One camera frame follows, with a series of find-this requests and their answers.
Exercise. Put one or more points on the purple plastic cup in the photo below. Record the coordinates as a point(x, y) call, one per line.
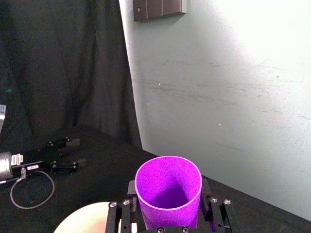
point(167, 179)

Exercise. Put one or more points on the black table cloth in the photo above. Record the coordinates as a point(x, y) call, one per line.
point(97, 170)

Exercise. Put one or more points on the dark wall panel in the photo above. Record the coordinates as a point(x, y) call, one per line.
point(158, 9)

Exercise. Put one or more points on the left gripper black block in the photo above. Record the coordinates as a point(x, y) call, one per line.
point(45, 156)

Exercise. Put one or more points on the cream round vacuum bottle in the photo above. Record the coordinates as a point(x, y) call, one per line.
point(85, 219)

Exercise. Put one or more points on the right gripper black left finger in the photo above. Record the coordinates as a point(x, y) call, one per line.
point(112, 218)

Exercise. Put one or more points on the black curtain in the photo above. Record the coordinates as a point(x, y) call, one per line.
point(60, 65)

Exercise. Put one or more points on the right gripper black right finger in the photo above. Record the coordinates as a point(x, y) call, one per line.
point(224, 216)

